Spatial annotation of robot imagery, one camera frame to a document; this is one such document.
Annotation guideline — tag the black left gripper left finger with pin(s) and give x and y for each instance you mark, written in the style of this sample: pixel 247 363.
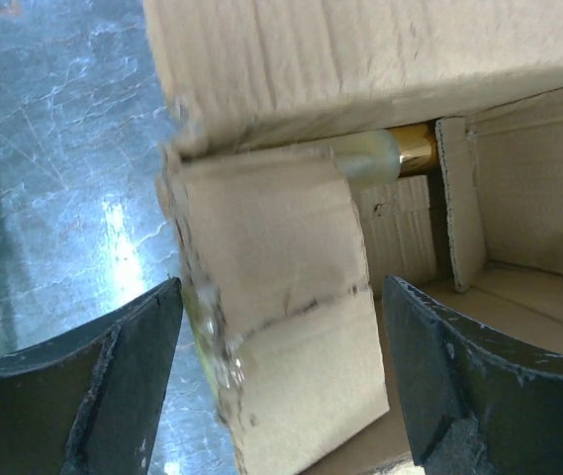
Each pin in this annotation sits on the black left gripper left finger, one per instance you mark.
pixel 88 401

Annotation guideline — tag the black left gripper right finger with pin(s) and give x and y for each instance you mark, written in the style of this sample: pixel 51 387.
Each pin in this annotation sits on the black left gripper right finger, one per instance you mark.
pixel 474 400

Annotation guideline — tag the brown cardboard express box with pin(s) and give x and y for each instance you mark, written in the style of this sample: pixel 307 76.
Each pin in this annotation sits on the brown cardboard express box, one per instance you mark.
pixel 283 263

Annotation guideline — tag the gold capped bottle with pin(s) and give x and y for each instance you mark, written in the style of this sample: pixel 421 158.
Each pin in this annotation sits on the gold capped bottle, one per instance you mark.
pixel 381 157

